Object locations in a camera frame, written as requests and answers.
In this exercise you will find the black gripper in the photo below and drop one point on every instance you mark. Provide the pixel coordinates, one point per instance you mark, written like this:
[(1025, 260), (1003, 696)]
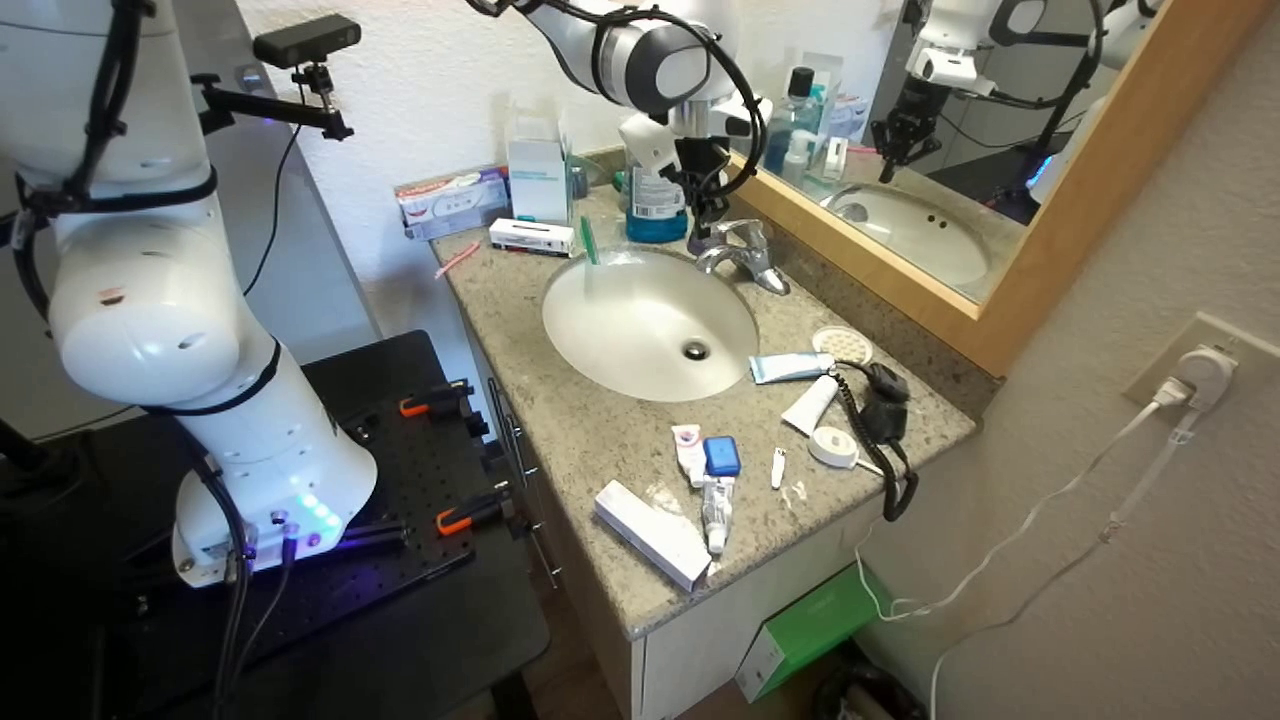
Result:
[(705, 145)]

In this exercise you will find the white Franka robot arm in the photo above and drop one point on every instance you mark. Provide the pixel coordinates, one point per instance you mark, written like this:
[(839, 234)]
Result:
[(203, 335)]

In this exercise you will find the chrome tap spout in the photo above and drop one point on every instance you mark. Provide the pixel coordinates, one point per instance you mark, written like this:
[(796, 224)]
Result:
[(744, 271)]

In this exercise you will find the blue mouthwash bottle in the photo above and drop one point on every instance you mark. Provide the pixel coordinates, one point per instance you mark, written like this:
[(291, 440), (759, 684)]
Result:
[(655, 214)]

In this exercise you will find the green toothbrush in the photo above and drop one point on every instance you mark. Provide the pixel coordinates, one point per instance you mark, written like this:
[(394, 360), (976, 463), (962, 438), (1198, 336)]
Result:
[(584, 238)]

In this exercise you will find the white oval sink basin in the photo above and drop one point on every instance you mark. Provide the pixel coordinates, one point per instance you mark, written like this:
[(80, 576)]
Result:
[(642, 327)]

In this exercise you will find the small white red box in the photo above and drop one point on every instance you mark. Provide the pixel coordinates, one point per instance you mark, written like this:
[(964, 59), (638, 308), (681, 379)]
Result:
[(531, 238)]

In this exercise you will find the white squeeze tube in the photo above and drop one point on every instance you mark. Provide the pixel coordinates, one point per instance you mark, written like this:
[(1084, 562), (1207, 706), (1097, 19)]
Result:
[(788, 371)]

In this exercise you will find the round beige soap dish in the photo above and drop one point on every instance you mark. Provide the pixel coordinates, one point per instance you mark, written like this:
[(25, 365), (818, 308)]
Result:
[(842, 344)]

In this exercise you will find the white flat tube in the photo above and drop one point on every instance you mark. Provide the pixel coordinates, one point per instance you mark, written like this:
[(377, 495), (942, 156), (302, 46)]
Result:
[(811, 405)]

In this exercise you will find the small white red tube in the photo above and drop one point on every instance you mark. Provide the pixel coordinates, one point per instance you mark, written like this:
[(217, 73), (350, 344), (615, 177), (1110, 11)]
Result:
[(685, 449)]

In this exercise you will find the pink toothbrush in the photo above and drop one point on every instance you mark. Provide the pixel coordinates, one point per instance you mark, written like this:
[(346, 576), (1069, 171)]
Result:
[(457, 259)]

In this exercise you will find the toothpaste carton box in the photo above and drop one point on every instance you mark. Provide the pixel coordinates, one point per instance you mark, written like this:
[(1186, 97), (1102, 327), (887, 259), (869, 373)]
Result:
[(450, 201)]

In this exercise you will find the round white floss case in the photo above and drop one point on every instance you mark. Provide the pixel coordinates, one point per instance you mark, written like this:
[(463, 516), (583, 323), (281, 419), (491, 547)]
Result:
[(839, 449)]

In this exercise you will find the white toothpaste tube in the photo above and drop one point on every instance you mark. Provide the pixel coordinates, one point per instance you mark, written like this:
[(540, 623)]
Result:
[(718, 514)]

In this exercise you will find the long white box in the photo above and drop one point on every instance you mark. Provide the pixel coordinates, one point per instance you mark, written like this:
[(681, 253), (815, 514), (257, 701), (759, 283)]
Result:
[(650, 535)]

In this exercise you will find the orange black clamp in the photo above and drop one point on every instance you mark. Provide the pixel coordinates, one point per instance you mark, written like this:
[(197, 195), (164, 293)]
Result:
[(438, 405), (471, 514)]

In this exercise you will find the wooden framed mirror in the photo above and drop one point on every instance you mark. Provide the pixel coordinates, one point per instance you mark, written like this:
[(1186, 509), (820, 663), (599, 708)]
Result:
[(1064, 247)]

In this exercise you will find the green cardboard box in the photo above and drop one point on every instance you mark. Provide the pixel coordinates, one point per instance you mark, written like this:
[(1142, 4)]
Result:
[(815, 627)]

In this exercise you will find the white vanity cabinet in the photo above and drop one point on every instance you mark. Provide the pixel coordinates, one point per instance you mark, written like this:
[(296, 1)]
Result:
[(694, 640)]

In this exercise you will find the black robot table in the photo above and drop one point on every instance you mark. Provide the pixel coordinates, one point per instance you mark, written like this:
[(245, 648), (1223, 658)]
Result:
[(402, 627)]

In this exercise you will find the white plug adapter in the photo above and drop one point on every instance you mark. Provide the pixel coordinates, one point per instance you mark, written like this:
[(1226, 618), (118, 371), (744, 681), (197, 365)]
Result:
[(1207, 373)]

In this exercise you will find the black camera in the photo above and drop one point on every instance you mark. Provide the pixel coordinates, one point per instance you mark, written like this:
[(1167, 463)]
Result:
[(305, 38)]

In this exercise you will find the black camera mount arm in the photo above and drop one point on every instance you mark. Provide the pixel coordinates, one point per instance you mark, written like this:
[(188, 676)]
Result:
[(273, 108)]

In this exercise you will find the beige wall outlet plate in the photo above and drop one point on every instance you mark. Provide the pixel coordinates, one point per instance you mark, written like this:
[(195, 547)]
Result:
[(1223, 351)]

